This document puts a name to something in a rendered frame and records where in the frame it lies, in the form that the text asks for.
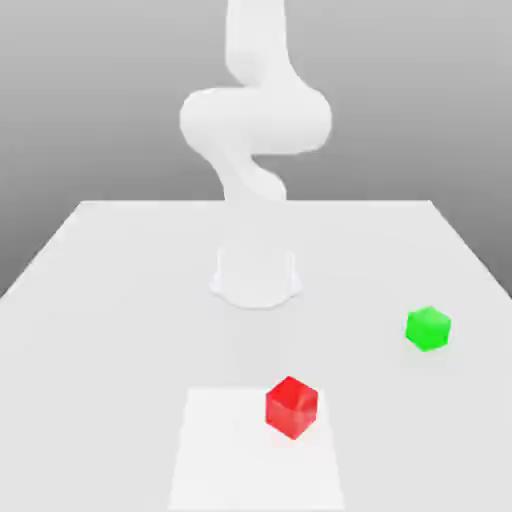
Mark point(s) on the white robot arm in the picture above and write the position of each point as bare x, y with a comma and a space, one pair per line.
256, 120

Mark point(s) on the small red cube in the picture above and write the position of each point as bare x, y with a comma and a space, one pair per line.
291, 408

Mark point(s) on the small green cube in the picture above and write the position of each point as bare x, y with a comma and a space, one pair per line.
428, 328

